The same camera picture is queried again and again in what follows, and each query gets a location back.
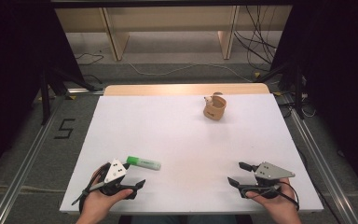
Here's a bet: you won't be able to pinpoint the tan cup with animal figure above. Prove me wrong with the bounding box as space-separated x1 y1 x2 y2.
202 91 228 122

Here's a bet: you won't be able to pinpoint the thin black floor cable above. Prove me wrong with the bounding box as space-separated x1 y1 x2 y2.
75 51 104 66

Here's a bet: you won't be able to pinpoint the person's right hand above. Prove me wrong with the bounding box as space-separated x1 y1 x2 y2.
245 177 300 218

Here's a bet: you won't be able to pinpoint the light wooden desk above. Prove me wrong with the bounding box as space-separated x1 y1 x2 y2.
54 5 294 63

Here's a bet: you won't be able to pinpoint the black strap of left gripper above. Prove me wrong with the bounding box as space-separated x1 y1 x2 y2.
71 161 112 214

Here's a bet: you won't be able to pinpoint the white floor cable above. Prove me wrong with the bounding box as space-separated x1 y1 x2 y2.
126 61 254 83

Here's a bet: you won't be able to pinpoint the green highlighter pen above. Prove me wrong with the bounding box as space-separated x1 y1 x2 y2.
126 155 162 172

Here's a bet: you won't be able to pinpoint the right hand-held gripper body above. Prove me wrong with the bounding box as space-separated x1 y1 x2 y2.
240 161 296 200

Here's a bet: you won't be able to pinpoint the black tripod stand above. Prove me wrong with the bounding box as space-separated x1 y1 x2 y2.
38 63 98 126
255 60 307 120

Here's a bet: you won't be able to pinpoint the short aluminium floor rail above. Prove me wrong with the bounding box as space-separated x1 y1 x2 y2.
66 87 105 96

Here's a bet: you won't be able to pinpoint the person's left hand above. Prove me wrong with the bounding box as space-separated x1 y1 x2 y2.
81 166 134 218

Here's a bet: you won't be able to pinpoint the black curtain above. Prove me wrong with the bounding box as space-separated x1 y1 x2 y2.
0 0 85 185
269 0 358 197

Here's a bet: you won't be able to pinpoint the bundle of black cables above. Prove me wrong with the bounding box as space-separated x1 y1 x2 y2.
233 5 279 64

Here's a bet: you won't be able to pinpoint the light wooden table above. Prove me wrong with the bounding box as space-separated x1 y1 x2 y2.
103 82 271 97

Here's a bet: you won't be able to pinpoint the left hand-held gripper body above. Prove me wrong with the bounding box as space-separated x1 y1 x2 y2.
98 158 138 201

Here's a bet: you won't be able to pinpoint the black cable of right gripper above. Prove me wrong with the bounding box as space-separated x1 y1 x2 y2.
241 180 301 213

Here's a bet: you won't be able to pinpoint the white table mat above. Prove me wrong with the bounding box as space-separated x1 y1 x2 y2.
59 93 324 215

